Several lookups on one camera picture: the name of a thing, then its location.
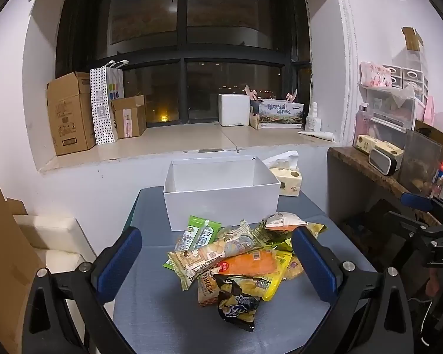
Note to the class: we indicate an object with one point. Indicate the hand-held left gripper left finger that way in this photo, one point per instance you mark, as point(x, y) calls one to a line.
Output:
point(120, 263)

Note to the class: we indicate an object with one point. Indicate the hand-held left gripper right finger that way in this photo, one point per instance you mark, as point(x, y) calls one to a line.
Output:
point(313, 265)

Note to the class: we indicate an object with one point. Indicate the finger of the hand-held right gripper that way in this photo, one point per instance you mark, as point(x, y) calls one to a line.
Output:
point(409, 226)
point(417, 201)

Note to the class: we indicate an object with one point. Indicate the olive yellow snack packet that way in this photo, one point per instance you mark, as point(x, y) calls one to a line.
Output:
point(269, 239)

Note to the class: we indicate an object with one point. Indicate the long beige cartoon snack packet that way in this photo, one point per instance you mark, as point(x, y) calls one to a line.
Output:
point(206, 254)

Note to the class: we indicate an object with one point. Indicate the black chip packet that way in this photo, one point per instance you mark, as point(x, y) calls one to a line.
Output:
point(236, 306)

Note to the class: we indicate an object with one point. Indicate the white cardboard box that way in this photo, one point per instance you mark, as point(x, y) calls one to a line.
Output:
point(221, 206)

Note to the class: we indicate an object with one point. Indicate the person's right hand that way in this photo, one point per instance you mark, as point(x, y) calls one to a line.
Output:
point(433, 284)

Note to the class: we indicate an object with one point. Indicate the dark transparent container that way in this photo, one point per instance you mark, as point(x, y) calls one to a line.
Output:
point(422, 162)

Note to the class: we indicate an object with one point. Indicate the white orange snack packet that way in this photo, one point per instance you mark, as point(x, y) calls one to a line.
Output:
point(280, 221)

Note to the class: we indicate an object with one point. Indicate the beige tissue box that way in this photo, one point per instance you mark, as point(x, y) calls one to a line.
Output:
point(367, 143)
point(389, 149)

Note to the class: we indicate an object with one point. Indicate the wooden side shelf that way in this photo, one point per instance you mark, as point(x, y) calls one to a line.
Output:
point(358, 162)

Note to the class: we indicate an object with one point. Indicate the green snack packet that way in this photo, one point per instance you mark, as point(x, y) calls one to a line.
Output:
point(197, 228)

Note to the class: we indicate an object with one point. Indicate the cream tissue pack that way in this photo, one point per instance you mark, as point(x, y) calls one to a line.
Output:
point(288, 180)

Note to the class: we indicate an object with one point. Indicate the orange beige snack packet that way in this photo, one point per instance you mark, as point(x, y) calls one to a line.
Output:
point(206, 291)

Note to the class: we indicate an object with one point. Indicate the clear plastic storage box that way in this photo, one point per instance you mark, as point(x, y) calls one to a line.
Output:
point(391, 112)

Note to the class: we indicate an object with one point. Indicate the pink bottle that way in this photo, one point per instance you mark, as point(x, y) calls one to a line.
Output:
point(361, 127)

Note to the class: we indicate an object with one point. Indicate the flat cardboard sheet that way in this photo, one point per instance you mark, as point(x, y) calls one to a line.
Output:
point(3, 247)

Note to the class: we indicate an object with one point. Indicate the white tube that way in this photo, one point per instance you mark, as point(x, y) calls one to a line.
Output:
point(315, 135)

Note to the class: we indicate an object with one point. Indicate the white mini drawer organizer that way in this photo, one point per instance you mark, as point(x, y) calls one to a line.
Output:
point(409, 77)

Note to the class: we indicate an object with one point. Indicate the white plastic bottle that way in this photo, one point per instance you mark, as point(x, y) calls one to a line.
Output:
point(313, 120)

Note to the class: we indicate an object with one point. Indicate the pink floral pouch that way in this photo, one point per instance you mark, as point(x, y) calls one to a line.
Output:
point(374, 75)

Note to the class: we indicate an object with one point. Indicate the small cardboard box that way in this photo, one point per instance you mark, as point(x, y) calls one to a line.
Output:
point(129, 118)

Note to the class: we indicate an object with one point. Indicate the polka dot paper bag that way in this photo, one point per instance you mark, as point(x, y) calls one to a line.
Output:
point(103, 110)

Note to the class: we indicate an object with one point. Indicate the large cardboard box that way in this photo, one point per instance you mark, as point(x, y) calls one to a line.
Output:
point(68, 118)

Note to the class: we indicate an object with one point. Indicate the landscape printed carton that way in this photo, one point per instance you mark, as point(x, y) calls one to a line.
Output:
point(280, 114)

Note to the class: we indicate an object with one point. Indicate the tiny open cardboard box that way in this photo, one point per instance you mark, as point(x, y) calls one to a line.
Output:
point(412, 40)

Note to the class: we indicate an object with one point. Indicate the pink toy figure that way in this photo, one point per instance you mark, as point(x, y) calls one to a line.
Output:
point(251, 93)
point(291, 96)

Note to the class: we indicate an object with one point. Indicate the white foam box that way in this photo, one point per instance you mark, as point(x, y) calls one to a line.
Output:
point(233, 110)

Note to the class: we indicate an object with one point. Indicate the dark window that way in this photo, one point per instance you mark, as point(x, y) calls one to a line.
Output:
point(184, 25)

